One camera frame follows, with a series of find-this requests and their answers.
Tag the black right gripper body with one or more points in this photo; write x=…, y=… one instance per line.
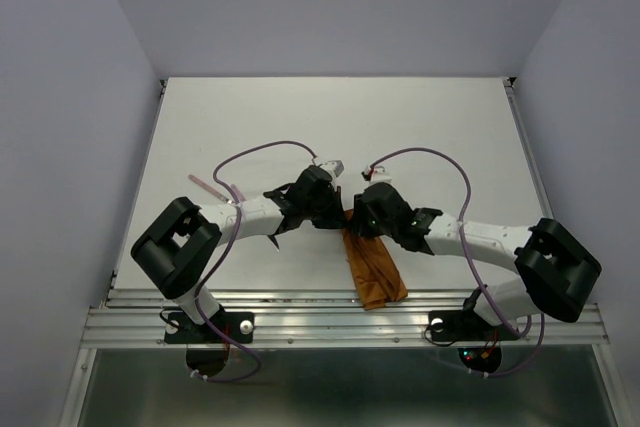
x=383, y=227

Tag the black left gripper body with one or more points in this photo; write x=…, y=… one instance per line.
x=313, y=208

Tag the orange brown cloth napkin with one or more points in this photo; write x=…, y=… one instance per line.
x=376, y=278

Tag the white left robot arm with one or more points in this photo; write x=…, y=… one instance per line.
x=175, y=249

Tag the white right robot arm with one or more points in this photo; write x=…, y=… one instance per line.
x=554, y=273

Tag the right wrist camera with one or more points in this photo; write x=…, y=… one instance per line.
x=373, y=174

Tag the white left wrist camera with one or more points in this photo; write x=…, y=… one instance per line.
x=334, y=167

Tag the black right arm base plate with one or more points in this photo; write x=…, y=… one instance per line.
x=446, y=327

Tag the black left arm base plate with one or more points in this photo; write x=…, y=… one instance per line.
x=181, y=330

